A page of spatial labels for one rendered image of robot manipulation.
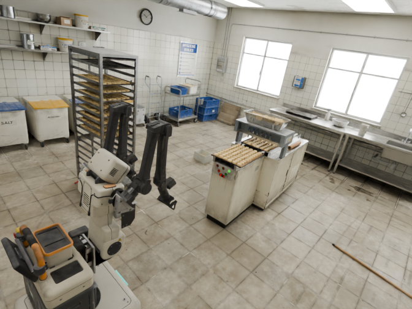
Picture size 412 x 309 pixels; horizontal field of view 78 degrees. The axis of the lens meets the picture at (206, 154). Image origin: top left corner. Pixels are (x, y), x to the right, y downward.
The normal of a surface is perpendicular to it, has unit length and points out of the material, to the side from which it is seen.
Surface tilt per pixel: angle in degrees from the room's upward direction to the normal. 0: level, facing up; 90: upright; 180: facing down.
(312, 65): 90
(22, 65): 90
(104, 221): 90
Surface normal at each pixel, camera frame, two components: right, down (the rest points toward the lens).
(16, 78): 0.73, 0.37
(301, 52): -0.67, 0.21
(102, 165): -0.40, -0.45
